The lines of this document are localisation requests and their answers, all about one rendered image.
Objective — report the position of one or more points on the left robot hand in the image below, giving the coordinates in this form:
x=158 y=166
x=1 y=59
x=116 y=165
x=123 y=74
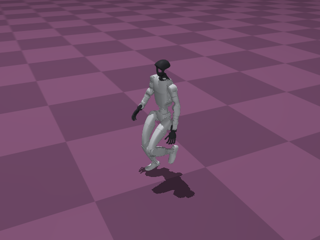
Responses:
x=171 y=136

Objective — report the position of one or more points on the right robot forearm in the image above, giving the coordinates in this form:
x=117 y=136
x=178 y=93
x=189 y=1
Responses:
x=145 y=100

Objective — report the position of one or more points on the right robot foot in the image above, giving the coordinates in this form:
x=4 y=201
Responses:
x=152 y=166

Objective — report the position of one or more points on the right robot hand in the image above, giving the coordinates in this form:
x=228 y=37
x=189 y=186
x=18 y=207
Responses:
x=136 y=112

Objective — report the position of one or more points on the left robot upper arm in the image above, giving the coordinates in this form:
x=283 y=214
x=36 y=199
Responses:
x=173 y=91

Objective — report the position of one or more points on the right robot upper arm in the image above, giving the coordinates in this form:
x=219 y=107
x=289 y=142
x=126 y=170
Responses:
x=150 y=90

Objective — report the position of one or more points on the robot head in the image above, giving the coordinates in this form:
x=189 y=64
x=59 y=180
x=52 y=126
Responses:
x=162 y=65

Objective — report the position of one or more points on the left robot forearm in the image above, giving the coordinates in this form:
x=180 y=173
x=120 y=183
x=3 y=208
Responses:
x=175 y=117

